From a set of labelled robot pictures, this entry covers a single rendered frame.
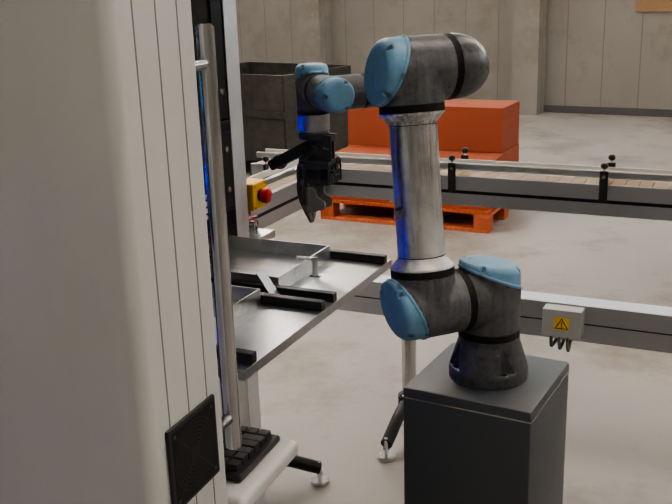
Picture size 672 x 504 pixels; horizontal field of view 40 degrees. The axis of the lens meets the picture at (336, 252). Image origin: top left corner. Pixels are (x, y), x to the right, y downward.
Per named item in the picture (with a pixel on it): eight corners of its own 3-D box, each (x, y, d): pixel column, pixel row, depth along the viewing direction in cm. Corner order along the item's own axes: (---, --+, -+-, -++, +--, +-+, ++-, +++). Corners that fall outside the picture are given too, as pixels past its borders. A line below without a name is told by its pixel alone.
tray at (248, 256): (150, 276, 212) (149, 261, 211) (210, 246, 235) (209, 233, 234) (279, 292, 198) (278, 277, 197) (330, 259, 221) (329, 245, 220)
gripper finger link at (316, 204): (324, 227, 209) (322, 187, 207) (301, 225, 212) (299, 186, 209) (329, 223, 212) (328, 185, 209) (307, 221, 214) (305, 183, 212)
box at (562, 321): (541, 335, 282) (542, 308, 279) (544, 329, 286) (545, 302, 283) (580, 340, 277) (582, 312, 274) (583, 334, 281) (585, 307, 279)
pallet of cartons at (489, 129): (482, 238, 552) (483, 120, 532) (312, 217, 612) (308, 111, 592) (531, 205, 626) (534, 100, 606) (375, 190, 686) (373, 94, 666)
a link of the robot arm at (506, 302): (533, 330, 170) (536, 261, 166) (471, 343, 165) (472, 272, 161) (498, 310, 181) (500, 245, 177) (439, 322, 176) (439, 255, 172)
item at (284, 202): (220, 253, 242) (216, 195, 237) (172, 247, 248) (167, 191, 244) (330, 196, 301) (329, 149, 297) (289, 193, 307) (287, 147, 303)
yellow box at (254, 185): (230, 209, 239) (228, 182, 237) (244, 203, 245) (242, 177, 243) (255, 211, 236) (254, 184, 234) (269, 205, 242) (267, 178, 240)
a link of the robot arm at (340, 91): (371, 74, 192) (350, 70, 202) (321, 78, 188) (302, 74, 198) (371, 112, 194) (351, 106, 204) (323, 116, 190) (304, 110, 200)
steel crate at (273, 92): (282, 182, 723) (277, 76, 699) (180, 166, 798) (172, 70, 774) (359, 161, 795) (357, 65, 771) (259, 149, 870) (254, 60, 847)
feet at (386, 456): (371, 460, 302) (371, 422, 298) (422, 398, 345) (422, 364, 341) (394, 464, 299) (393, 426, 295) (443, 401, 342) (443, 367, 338)
